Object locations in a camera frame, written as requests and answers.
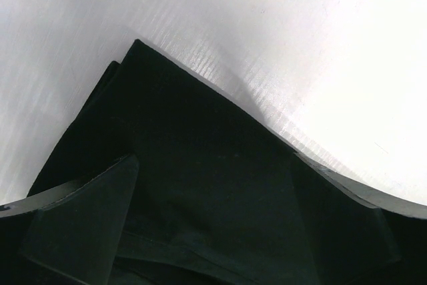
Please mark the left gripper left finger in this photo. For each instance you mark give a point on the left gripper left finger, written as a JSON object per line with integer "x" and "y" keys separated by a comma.
{"x": 68, "y": 234}

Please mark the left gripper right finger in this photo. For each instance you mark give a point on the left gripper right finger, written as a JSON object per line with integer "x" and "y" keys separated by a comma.
{"x": 357, "y": 234}

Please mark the black t-shirt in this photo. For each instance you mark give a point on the black t-shirt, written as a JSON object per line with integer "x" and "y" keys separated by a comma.
{"x": 214, "y": 201}

